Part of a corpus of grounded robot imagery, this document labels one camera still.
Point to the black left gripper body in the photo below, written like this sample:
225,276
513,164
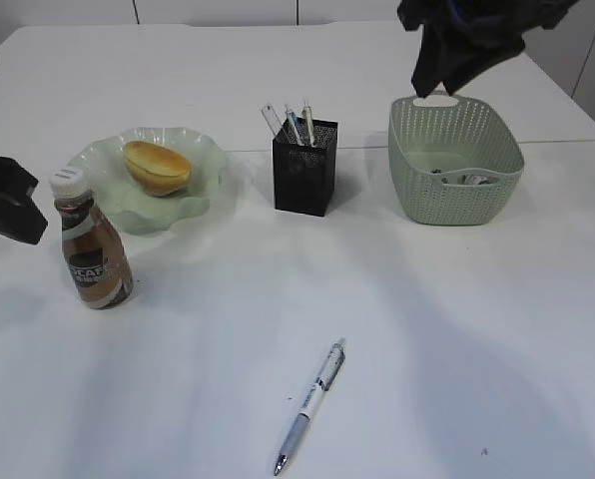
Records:
20,218

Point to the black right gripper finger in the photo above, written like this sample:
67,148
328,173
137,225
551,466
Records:
473,53
437,60

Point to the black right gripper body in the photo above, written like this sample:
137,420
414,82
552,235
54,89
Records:
484,19

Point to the large paper ball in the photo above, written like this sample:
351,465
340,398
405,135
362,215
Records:
468,180

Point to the brown plastic drink bottle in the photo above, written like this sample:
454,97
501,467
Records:
91,247

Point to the yellow-green pen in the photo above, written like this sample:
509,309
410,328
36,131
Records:
308,119

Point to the yellow bread roll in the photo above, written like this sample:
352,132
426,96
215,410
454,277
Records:
159,171

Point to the blue-grey pen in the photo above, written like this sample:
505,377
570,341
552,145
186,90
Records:
293,122

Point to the clear plastic ruler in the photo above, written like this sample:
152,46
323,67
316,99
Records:
272,119

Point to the white blue-grip pen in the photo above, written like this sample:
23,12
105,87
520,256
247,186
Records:
322,383

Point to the green woven plastic basket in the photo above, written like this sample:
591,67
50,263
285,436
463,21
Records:
468,137

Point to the green wavy glass plate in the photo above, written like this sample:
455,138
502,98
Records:
126,204

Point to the black mesh pen holder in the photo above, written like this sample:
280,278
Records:
304,176

